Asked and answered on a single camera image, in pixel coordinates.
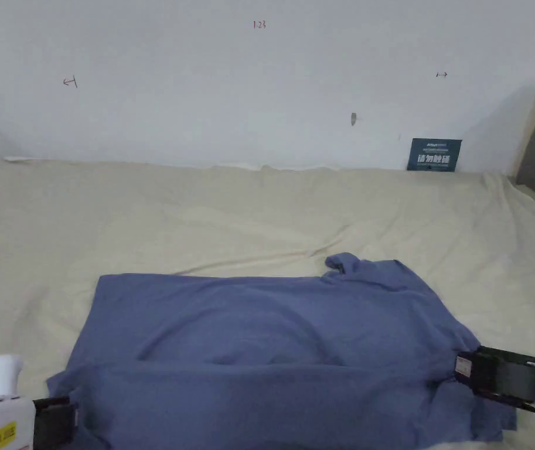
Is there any blue shirt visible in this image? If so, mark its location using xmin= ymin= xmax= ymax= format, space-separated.
xmin=45 ymin=252 xmax=517 ymax=450

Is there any bed with beige sheet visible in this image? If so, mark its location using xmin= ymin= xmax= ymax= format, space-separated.
xmin=0 ymin=152 xmax=535 ymax=450

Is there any dark blue sign card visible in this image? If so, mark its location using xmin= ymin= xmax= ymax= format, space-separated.
xmin=407 ymin=138 xmax=464 ymax=173

